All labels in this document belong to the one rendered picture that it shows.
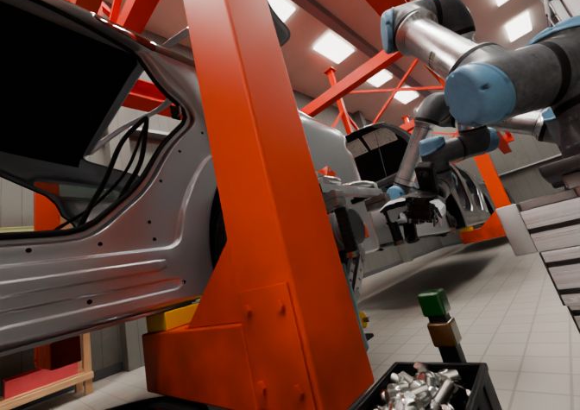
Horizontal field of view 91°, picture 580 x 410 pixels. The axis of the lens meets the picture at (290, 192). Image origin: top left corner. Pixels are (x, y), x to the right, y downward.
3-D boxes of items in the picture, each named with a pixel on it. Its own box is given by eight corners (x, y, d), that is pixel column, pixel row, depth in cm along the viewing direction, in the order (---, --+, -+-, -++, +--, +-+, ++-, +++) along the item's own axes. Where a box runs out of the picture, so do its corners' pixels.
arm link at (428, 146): (447, 131, 93) (454, 164, 94) (412, 141, 94) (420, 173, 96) (460, 130, 85) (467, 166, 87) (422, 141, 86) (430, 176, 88)
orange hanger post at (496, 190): (466, 243, 407) (406, 96, 470) (524, 230, 365) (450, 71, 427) (463, 244, 395) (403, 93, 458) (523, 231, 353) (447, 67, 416)
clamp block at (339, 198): (324, 214, 92) (319, 198, 93) (347, 205, 86) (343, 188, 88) (314, 214, 88) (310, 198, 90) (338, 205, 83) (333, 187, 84)
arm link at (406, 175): (449, 87, 107) (402, 209, 118) (457, 95, 114) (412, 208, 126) (419, 84, 114) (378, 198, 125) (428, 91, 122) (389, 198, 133)
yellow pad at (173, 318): (189, 319, 98) (187, 304, 99) (211, 316, 89) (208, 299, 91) (147, 333, 88) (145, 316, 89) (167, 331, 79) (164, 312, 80)
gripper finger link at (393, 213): (381, 228, 77) (412, 220, 79) (380, 207, 75) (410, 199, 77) (375, 224, 80) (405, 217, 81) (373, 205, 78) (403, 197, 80)
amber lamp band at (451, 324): (439, 340, 53) (431, 317, 54) (463, 339, 50) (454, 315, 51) (433, 348, 50) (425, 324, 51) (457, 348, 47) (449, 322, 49)
